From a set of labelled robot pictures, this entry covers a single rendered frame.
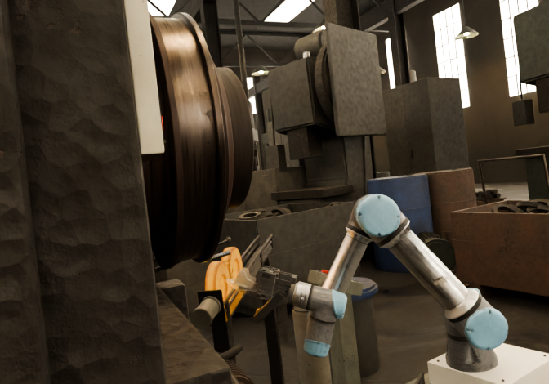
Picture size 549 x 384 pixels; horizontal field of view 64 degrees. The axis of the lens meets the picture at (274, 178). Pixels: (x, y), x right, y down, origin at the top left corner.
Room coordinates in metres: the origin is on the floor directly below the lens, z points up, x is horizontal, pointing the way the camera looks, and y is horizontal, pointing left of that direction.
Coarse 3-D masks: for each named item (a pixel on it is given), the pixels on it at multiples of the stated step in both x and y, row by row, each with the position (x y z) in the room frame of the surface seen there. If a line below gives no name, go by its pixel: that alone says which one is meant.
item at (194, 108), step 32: (192, 32) 0.71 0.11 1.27; (192, 64) 0.66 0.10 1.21; (192, 96) 0.64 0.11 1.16; (192, 128) 0.63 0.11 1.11; (192, 160) 0.64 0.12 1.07; (224, 160) 0.65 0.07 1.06; (192, 192) 0.65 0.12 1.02; (224, 192) 0.66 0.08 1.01; (192, 224) 0.68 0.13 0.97; (192, 256) 0.77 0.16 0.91
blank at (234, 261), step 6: (234, 252) 1.50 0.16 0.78; (222, 258) 1.45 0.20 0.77; (228, 258) 1.45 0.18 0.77; (234, 258) 1.49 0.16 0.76; (240, 258) 1.56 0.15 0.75; (228, 264) 1.43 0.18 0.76; (234, 264) 1.53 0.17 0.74; (240, 264) 1.55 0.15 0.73; (234, 270) 1.54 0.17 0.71; (234, 276) 1.52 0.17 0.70
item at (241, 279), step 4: (240, 272) 1.32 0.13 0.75; (244, 272) 1.31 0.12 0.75; (236, 276) 1.32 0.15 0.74; (240, 276) 1.32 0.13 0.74; (244, 276) 1.31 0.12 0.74; (228, 280) 1.33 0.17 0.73; (232, 280) 1.34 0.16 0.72; (236, 280) 1.32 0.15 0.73; (240, 280) 1.32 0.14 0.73; (244, 280) 1.31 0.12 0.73; (248, 280) 1.31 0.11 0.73; (232, 284) 1.32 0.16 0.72; (236, 284) 1.31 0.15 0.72; (240, 284) 1.31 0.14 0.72; (244, 284) 1.31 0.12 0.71; (248, 284) 1.31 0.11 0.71; (252, 284) 1.31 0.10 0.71; (236, 288) 1.31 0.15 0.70
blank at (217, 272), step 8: (216, 264) 1.33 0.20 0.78; (224, 264) 1.38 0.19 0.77; (208, 272) 1.30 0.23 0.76; (216, 272) 1.30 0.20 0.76; (224, 272) 1.37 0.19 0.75; (208, 280) 1.29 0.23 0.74; (216, 280) 1.30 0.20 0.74; (224, 280) 1.38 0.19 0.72; (208, 288) 1.28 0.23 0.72; (216, 288) 1.29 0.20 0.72; (224, 288) 1.38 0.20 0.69; (224, 296) 1.36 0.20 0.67
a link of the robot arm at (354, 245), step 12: (348, 228) 1.39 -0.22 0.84; (360, 228) 1.37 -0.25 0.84; (348, 240) 1.39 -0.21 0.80; (360, 240) 1.38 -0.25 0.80; (372, 240) 1.38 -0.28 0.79; (348, 252) 1.38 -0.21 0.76; (360, 252) 1.38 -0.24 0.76; (336, 264) 1.39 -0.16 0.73; (348, 264) 1.38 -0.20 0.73; (336, 276) 1.38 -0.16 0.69; (348, 276) 1.38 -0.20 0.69; (336, 288) 1.38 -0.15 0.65
